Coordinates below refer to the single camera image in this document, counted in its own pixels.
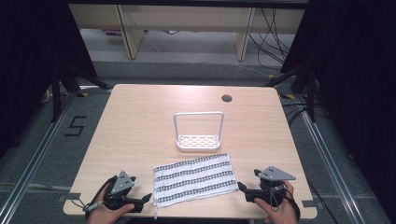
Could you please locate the grey metal floor rail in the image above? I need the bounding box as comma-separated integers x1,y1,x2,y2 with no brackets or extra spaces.
292,92,366,224
0,92,78,217

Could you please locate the black curtain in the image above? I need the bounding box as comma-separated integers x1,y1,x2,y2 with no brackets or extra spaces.
0,0,98,158
279,0,396,216

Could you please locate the black wrist strap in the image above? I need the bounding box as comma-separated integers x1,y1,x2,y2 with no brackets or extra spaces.
288,186,302,222

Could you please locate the bundle of black cables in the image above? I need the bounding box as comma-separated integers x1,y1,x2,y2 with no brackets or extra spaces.
247,7,297,70

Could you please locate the white striped dish towel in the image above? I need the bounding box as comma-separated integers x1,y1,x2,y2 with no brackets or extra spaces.
152,152,240,219

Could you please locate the person's right hand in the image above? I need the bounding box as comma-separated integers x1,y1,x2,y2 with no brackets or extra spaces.
253,179,301,224

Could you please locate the white towel rack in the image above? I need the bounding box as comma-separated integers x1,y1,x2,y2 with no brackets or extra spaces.
173,110,225,153

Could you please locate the black metal stand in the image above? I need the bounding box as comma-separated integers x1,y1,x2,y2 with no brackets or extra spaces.
263,64,318,123
50,62,112,123

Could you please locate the thin white cable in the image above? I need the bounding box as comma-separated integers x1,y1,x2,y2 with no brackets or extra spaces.
143,30,273,79

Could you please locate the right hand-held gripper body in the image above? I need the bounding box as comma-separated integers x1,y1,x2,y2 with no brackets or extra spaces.
244,165,297,209

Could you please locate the black floor cable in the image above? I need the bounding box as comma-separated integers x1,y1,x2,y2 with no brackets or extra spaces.
305,177,341,224

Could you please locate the black cable with grey plug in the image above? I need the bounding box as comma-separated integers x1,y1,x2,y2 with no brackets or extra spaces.
70,175,119,220

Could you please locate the beige wooden desk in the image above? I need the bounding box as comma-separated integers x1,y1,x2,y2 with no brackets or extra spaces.
68,3,306,62

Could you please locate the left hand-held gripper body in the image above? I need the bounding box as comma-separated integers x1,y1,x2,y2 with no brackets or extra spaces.
103,170,145,214

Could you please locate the person's left hand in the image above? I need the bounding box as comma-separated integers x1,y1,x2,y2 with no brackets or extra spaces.
86,182,135,224

